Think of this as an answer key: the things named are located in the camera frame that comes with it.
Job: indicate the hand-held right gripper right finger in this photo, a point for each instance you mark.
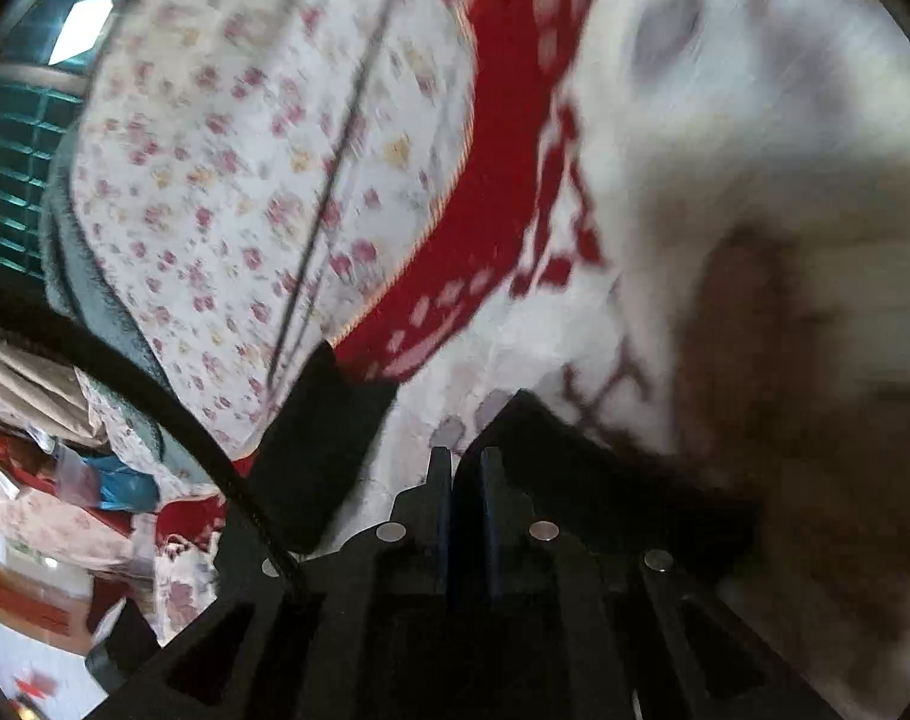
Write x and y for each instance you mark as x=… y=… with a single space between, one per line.
x=491 y=517

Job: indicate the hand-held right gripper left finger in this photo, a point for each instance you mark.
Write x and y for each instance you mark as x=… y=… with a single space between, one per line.
x=441 y=517

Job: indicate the black pants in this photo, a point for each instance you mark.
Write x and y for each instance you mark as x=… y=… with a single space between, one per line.
x=320 y=450

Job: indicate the floral cloth cover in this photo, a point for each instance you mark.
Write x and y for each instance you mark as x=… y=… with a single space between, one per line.
x=50 y=525

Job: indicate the blue gift bag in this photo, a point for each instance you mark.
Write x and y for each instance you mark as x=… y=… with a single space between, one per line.
x=125 y=491

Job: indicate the beige curtain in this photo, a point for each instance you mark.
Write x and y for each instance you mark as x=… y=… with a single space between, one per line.
x=20 y=379

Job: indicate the red and white plush blanket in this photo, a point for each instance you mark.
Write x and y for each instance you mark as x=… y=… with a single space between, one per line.
x=530 y=165

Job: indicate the teal fleece garment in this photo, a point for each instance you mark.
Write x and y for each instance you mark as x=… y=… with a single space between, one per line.
x=72 y=262

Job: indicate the floral bed sheet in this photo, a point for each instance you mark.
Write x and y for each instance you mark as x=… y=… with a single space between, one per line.
x=237 y=165

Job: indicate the window with grille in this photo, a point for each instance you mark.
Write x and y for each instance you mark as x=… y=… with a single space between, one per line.
x=12 y=142

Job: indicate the white ceiling light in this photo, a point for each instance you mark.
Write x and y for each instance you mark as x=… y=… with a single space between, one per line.
x=80 y=30

